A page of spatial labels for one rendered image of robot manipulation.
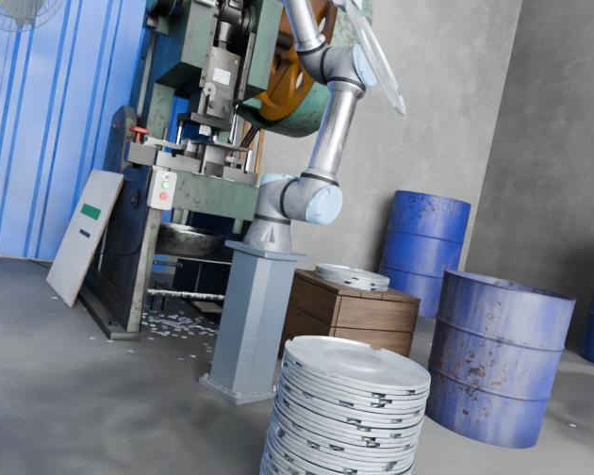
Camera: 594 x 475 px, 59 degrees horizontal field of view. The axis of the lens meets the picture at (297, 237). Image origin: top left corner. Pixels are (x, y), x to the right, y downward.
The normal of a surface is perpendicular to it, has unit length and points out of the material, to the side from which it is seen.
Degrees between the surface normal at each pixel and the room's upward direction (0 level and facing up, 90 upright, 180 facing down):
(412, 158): 90
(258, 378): 90
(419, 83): 90
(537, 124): 90
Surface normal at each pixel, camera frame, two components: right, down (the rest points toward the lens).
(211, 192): 0.53, 0.15
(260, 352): 0.73, 0.18
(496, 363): -0.35, 0.02
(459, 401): -0.68, -0.06
